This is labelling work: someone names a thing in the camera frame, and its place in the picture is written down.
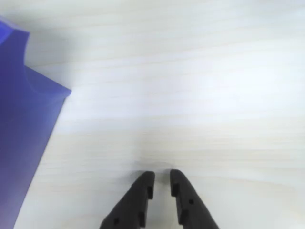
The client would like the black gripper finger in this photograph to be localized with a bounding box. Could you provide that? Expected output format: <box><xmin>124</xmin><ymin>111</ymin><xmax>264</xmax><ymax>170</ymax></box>
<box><xmin>170</xmin><ymin>169</ymin><xmax>220</xmax><ymax>229</ymax></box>
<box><xmin>99</xmin><ymin>171</ymin><xmax>155</xmax><ymax>229</ymax></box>

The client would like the blue plastic rectangular box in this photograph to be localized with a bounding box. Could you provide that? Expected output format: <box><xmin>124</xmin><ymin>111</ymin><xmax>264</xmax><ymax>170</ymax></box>
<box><xmin>0</xmin><ymin>15</ymin><xmax>72</xmax><ymax>229</ymax></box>

